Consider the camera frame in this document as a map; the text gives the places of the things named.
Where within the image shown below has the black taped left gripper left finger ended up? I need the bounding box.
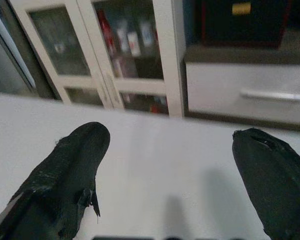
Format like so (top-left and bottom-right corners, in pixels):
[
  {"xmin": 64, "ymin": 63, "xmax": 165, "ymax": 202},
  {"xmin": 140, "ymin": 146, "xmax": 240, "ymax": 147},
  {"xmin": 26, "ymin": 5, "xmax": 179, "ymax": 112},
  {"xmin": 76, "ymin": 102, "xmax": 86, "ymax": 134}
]
[{"xmin": 0, "ymin": 121, "xmax": 111, "ymax": 240}]

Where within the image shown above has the white drawer unit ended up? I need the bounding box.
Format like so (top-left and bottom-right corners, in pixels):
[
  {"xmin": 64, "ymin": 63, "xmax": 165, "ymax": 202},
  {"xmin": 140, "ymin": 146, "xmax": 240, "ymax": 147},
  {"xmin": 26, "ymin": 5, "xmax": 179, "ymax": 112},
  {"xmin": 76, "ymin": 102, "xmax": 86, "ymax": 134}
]
[{"xmin": 185, "ymin": 58, "xmax": 300, "ymax": 126}]

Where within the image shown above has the silver drawer handle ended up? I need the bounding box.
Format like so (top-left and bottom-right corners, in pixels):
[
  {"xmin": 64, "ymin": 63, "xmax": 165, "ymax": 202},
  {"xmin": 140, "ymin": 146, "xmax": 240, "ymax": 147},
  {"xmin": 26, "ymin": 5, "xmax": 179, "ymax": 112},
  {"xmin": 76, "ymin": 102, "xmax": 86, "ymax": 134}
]
[{"xmin": 239, "ymin": 89, "xmax": 300, "ymax": 103}]

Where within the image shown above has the grey appliance with white edge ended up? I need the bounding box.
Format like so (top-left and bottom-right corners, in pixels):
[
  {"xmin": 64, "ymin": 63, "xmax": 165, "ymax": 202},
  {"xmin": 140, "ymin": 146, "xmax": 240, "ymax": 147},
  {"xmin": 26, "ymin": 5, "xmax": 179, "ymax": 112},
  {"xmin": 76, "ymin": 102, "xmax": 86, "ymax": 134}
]
[{"xmin": 0, "ymin": 2, "xmax": 57, "ymax": 99}]

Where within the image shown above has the black box with yellow label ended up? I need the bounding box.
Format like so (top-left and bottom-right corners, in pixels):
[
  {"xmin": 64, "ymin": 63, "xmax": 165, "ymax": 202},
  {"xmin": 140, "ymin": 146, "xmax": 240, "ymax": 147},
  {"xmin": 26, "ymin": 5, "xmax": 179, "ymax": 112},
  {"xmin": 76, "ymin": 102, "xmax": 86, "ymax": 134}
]
[{"xmin": 195, "ymin": 0, "xmax": 292, "ymax": 50}]

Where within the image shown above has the red box in cabinet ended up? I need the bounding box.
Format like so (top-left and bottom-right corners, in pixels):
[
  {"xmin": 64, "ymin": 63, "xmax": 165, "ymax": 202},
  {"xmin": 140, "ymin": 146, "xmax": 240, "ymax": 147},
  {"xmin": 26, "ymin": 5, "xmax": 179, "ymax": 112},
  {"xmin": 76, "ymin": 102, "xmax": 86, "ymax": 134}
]
[{"xmin": 96, "ymin": 9, "xmax": 117, "ymax": 57}]

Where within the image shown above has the white glass-door cabinet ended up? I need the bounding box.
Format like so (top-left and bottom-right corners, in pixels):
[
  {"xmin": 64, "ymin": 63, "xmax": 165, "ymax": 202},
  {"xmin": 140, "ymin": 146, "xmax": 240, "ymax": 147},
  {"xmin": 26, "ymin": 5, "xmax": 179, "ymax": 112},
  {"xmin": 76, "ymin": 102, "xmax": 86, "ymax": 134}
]
[{"xmin": 8, "ymin": 0, "xmax": 187, "ymax": 118}]

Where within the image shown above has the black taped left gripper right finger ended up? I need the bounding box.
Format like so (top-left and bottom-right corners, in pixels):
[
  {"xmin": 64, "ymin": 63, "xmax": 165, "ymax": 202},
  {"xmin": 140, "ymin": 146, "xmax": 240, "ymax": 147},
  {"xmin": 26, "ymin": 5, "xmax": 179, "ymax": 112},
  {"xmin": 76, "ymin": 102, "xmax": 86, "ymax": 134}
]
[{"xmin": 232, "ymin": 127, "xmax": 300, "ymax": 240}]

